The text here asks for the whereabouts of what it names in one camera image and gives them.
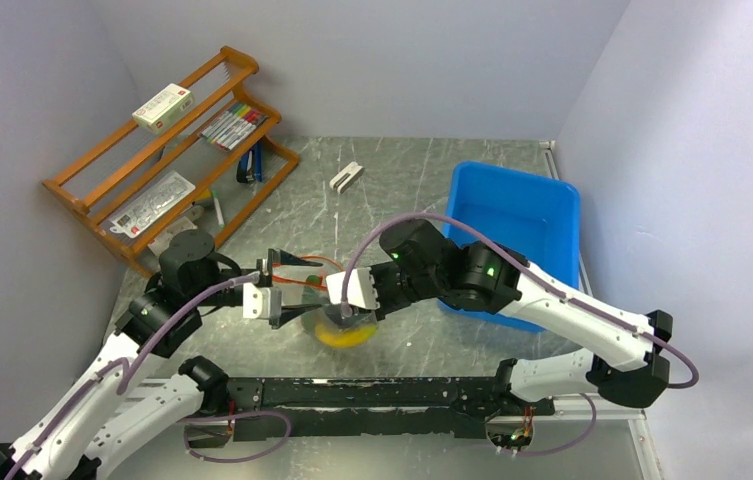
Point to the yellow grey tape dispenser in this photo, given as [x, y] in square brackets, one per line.
[201, 204]

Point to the green staple box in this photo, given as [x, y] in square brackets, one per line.
[163, 239]

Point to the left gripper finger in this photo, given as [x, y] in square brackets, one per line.
[288, 313]
[281, 258]

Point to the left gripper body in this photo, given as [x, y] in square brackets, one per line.
[224, 296]

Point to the clear packaged ruler set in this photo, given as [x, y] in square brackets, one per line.
[150, 205]

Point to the green capped white marker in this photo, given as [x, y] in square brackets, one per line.
[217, 209]

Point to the clear zip top bag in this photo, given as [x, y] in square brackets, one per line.
[293, 280]

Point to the blue black stapler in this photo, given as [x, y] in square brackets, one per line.
[250, 166]

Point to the white staple box on top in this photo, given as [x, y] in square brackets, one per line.
[164, 109]

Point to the green chili pepper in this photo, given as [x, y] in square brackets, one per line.
[315, 286]

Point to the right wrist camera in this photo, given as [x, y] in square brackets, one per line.
[361, 291]

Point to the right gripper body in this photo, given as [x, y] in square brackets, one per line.
[395, 289]

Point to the wooden shelf rack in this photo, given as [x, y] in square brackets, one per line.
[125, 163]

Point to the yellow banana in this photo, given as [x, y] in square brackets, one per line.
[330, 335]

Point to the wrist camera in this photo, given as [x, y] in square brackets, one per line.
[262, 303]
[361, 291]

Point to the white plastic clip block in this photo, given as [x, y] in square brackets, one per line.
[346, 177]

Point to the blue plastic bin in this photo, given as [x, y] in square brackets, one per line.
[534, 215]

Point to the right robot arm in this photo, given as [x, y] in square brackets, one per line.
[619, 355]

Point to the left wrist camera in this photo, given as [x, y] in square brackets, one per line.
[262, 303]

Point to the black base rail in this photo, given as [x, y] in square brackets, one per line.
[309, 407]

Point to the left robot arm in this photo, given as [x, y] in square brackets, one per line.
[85, 436]

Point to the pack of colour markers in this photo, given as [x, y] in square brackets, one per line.
[233, 126]

